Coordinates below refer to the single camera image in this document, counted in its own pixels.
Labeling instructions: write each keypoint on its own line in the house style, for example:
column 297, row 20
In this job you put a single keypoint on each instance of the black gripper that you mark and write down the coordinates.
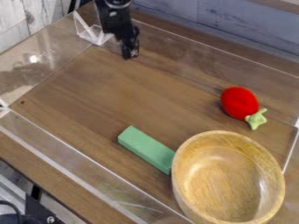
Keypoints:
column 114, row 19

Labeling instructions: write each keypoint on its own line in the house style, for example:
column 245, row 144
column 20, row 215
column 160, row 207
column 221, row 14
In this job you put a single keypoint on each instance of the red plush strawberry toy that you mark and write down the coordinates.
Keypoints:
column 240, row 105

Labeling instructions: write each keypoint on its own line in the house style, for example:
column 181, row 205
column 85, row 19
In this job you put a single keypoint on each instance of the green rectangular block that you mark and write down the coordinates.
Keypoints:
column 153, row 152

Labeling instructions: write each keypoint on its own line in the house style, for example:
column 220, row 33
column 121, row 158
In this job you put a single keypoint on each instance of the wooden bowl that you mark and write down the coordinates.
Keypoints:
column 226, row 180

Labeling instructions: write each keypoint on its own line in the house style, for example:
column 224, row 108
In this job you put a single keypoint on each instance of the clear acrylic corner bracket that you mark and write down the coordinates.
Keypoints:
column 89, row 33

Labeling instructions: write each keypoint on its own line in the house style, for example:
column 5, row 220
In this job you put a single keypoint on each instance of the clear acrylic back wall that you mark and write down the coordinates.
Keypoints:
column 214, row 69

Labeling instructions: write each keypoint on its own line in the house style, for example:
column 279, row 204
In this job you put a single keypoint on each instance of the clear acrylic wall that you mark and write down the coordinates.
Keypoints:
column 214, row 69
column 96, row 194

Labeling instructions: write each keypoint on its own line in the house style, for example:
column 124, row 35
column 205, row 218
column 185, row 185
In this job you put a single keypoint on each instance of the clear acrylic front wall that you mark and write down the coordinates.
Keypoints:
column 96, row 194

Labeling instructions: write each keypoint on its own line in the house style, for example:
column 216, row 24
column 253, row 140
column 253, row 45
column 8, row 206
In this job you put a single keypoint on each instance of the black clamp with cable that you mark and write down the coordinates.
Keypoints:
column 21, row 209

